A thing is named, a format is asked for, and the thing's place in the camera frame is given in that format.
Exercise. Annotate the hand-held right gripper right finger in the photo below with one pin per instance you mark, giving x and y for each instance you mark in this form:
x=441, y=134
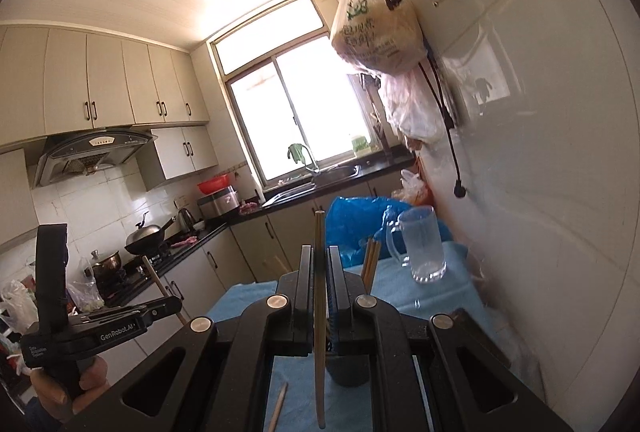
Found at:
x=334, y=312

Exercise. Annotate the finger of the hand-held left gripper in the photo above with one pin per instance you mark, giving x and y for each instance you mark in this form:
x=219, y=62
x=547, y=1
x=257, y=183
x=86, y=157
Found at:
x=165, y=307

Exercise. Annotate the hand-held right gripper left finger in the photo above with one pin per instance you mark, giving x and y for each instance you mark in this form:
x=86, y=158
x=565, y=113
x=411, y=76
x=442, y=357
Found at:
x=306, y=302

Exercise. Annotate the dark grey chopstick holder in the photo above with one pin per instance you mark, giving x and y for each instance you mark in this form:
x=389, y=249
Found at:
x=350, y=372

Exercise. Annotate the person's left forearm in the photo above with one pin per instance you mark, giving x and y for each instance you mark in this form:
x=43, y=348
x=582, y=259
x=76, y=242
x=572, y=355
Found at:
x=40, y=419

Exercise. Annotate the person's left hand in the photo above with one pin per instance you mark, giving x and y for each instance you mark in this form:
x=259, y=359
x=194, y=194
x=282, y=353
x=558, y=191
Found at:
x=95, y=377

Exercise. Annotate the clear bag of greens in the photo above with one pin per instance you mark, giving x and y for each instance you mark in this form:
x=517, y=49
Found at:
x=86, y=298

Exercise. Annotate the black gas stove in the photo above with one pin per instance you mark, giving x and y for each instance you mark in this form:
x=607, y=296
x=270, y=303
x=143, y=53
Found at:
x=135, y=269

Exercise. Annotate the steel pot with lid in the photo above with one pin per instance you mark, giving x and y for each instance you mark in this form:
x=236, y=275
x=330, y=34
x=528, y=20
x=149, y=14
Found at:
x=106, y=264

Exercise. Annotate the blue terry towel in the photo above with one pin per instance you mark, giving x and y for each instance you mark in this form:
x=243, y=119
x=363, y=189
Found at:
x=400, y=297

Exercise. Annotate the pink raw meat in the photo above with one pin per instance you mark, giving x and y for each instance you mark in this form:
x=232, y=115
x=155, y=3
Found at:
x=185, y=241
x=249, y=208

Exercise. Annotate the black wok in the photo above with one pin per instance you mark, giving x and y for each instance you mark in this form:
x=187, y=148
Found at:
x=147, y=237

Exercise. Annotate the beige base cabinets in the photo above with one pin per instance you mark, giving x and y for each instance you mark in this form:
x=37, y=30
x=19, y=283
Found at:
x=250, y=252

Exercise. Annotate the small white bowl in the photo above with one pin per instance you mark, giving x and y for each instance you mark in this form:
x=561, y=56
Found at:
x=198, y=226

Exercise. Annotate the steel kettle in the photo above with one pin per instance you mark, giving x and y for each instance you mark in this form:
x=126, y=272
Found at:
x=186, y=221

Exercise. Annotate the blue plastic bag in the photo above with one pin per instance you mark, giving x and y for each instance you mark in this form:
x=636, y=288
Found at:
x=355, y=222

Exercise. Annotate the steel sink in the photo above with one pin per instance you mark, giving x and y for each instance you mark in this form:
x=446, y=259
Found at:
x=287, y=194

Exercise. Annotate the clear glass mug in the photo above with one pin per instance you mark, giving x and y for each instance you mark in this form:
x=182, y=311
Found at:
x=422, y=247

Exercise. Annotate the silver rice cooker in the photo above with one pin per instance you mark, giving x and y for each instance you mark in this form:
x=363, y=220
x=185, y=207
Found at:
x=219, y=203

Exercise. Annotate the grey range hood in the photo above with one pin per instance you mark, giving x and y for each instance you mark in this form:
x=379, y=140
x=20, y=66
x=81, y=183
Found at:
x=95, y=152

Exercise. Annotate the red plastic basin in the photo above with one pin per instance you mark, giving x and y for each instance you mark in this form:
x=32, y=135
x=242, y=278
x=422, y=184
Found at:
x=215, y=184

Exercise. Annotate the chrome faucet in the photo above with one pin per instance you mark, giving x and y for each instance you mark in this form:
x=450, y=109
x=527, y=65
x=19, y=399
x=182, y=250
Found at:
x=311, y=160

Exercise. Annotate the white orange plastic bag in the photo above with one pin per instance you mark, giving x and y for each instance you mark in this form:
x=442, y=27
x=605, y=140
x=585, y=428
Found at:
x=416, y=189

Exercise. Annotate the green cloth on faucet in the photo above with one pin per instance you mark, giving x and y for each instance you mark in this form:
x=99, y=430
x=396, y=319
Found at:
x=296, y=152

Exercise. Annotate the black kitchen countertop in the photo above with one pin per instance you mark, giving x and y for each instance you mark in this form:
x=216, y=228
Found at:
x=385, y=162

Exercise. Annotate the green container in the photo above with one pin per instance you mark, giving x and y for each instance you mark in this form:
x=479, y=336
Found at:
x=360, y=144

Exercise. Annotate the utensil holder by window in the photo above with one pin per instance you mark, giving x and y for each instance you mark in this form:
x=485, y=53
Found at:
x=377, y=135

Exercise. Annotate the kitchen window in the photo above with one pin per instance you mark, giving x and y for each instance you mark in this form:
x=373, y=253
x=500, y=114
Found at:
x=295, y=97

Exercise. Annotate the hanging white plastic bag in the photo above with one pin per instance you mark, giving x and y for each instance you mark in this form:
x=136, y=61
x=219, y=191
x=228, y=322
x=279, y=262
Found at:
x=410, y=107

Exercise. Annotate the hanging printed plastic bag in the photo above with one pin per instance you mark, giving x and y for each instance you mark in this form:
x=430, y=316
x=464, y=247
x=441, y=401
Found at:
x=375, y=32

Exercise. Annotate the wall outlet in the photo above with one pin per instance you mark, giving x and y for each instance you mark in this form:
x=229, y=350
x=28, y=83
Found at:
x=182, y=201

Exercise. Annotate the beige wall cabinets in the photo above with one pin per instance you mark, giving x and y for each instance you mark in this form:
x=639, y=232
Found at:
x=65, y=77

